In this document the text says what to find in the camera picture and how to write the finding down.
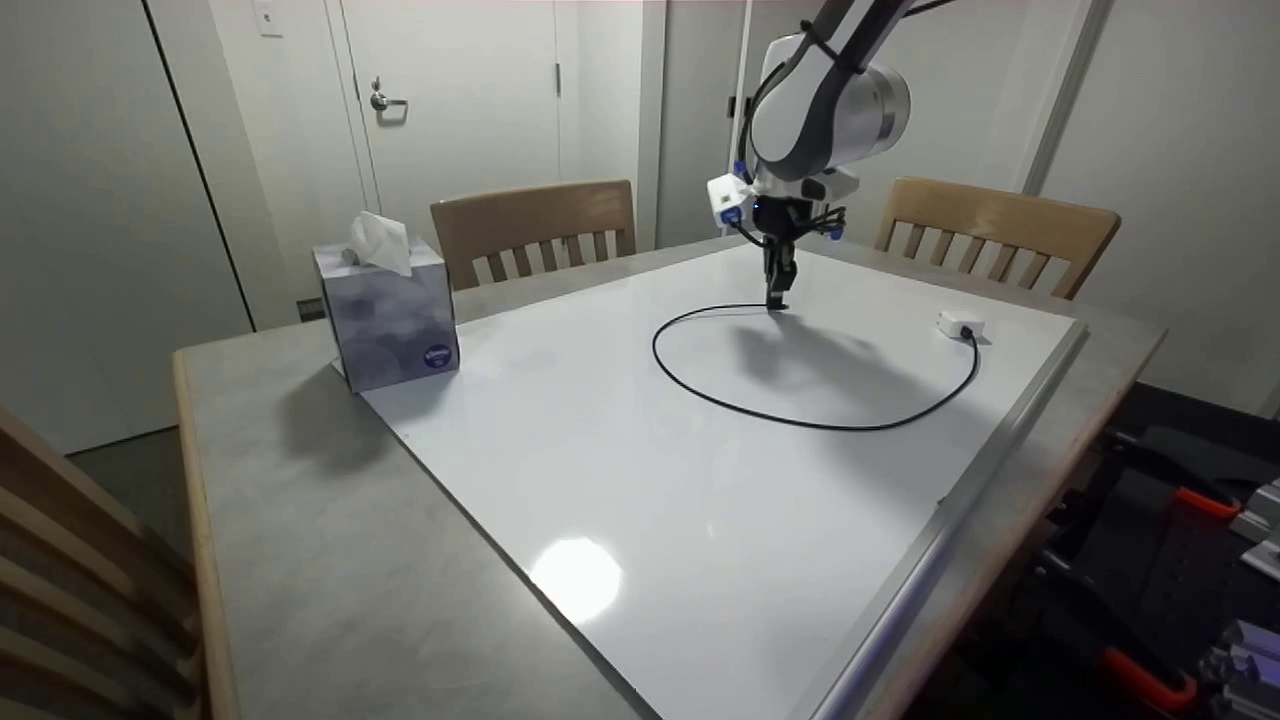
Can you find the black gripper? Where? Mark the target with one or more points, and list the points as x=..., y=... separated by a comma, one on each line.
x=785, y=224

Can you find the white charger plug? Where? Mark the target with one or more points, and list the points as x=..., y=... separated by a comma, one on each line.
x=958, y=320

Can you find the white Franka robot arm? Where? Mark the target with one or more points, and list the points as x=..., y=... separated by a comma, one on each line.
x=827, y=104

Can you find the wooden slat back chair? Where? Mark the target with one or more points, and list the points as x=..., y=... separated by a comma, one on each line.
x=65, y=603
x=1003, y=215
x=533, y=215

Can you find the large white board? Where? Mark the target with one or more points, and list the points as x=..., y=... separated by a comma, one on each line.
x=664, y=534

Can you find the blue tissue box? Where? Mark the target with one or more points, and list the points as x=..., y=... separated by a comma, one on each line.
x=385, y=320

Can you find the white light switch plate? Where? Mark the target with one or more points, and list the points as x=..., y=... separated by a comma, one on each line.
x=269, y=16

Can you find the aluminium extrusion rail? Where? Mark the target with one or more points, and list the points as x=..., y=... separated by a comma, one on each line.
x=1246, y=665

